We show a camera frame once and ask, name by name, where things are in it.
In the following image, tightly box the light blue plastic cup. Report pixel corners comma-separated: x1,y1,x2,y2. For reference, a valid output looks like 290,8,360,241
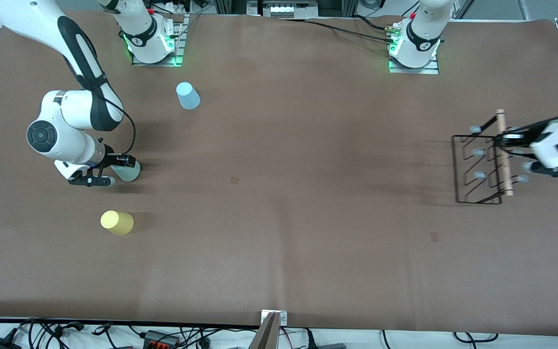
176,82,201,111

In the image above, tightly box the pale green plastic cup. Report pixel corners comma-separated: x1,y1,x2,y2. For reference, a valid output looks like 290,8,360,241
113,161,141,183

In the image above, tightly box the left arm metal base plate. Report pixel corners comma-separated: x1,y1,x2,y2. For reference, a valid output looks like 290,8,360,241
388,53,440,75

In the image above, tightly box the black wire cup holder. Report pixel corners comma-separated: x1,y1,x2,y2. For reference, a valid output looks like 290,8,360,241
452,109,529,205

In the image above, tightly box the thin black cable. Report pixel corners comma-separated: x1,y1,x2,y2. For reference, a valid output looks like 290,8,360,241
279,17,396,44

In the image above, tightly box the black cable tangle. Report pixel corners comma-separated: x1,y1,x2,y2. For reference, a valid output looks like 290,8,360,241
0,318,139,349

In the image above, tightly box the black orange connector block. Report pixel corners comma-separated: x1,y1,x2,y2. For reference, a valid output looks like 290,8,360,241
142,330,181,348

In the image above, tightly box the yellow plastic cup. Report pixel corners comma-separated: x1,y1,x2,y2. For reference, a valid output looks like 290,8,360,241
100,210,135,236

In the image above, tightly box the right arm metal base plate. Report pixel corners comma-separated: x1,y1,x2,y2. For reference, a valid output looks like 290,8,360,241
131,15,186,67

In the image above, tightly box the grey electrical unit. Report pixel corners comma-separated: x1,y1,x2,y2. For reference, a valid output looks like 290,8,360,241
260,0,318,19

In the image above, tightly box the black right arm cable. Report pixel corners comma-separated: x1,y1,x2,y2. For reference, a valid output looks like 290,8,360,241
96,87,137,159

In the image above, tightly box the thick black cable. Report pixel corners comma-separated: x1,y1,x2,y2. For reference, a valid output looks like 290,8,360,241
352,15,391,32

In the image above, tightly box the small metal camera bracket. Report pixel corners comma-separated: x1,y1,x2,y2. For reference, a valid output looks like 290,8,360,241
261,310,288,325

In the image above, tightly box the brown camera mount bar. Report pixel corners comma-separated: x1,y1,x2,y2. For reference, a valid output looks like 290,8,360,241
249,313,280,349

